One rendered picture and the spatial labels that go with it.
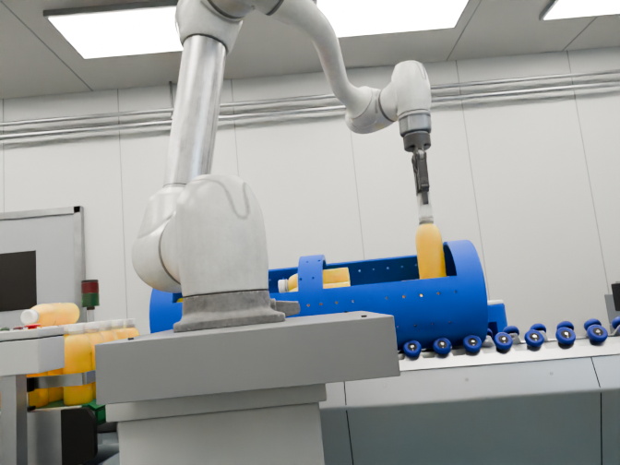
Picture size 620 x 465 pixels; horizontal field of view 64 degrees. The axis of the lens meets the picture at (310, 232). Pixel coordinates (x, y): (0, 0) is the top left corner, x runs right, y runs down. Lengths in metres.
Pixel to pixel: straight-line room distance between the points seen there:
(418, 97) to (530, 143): 4.14
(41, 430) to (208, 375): 0.85
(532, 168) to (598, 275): 1.20
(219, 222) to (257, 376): 0.30
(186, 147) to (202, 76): 0.18
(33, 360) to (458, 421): 1.01
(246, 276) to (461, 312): 0.64
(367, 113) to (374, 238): 3.45
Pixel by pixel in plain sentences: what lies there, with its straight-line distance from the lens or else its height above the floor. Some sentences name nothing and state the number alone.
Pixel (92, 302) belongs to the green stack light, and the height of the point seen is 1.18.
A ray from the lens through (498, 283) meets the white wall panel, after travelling 5.15.
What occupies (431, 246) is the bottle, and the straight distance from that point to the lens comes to 1.35.
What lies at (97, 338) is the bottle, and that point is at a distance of 1.51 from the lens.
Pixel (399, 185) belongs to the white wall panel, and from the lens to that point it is 5.02.
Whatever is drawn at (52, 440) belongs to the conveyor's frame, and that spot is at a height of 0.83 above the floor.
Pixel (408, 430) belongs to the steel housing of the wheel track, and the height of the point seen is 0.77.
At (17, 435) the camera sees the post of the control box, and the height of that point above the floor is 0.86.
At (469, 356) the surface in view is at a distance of 1.34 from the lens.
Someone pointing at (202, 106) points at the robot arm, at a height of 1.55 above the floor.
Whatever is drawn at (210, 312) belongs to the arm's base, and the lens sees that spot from 0.84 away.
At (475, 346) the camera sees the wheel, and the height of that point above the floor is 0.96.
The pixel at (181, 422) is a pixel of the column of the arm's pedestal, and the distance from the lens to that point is 0.80.
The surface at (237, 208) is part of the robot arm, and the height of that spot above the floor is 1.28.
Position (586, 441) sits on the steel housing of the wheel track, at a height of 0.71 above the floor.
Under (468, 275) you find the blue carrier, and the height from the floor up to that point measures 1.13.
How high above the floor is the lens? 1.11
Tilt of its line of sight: 8 degrees up
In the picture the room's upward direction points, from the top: 5 degrees counter-clockwise
